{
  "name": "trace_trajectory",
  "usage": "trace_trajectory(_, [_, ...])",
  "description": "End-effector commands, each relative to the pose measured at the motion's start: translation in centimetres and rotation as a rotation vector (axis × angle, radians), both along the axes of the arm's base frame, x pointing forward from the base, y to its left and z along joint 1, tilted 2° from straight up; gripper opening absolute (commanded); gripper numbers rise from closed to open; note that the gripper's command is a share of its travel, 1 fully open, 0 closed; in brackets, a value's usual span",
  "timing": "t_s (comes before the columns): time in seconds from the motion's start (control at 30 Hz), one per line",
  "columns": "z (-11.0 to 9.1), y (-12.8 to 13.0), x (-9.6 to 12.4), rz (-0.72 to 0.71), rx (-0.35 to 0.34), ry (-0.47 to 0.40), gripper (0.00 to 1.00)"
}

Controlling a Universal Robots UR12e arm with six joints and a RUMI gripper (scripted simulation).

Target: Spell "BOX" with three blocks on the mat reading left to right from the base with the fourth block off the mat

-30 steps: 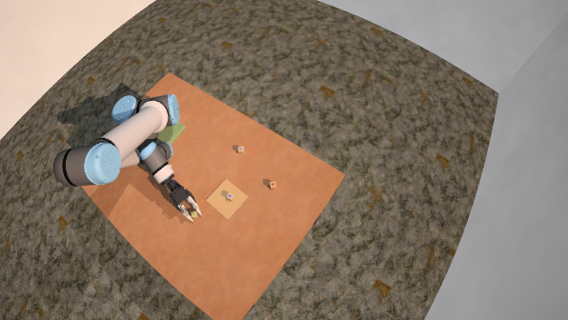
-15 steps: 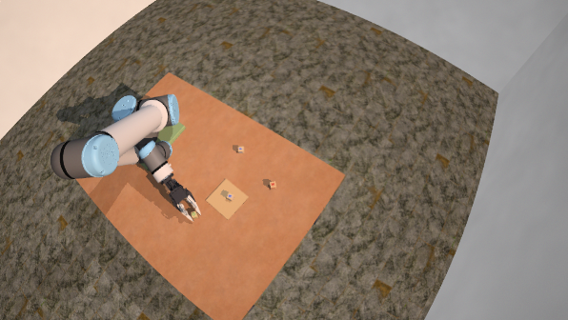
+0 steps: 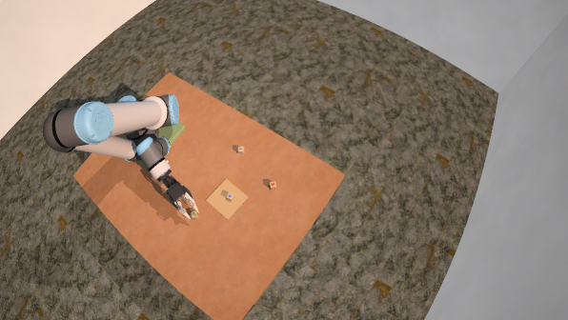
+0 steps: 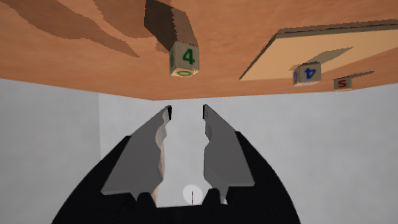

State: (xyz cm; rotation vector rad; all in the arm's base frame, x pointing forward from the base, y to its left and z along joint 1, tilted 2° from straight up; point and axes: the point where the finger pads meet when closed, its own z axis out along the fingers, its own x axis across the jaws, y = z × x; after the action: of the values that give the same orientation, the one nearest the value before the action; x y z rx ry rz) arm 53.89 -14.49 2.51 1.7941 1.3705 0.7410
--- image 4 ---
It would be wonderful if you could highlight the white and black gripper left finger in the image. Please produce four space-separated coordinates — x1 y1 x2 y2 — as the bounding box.
51 105 172 224

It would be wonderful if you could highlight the wooden letter block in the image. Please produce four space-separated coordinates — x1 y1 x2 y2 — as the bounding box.
293 63 321 86
169 41 200 78
334 77 352 91

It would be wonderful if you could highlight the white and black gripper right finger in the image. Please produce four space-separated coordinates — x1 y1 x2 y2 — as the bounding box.
203 104 301 224

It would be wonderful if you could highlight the tan flat mat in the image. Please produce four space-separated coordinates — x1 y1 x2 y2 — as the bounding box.
239 25 398 81

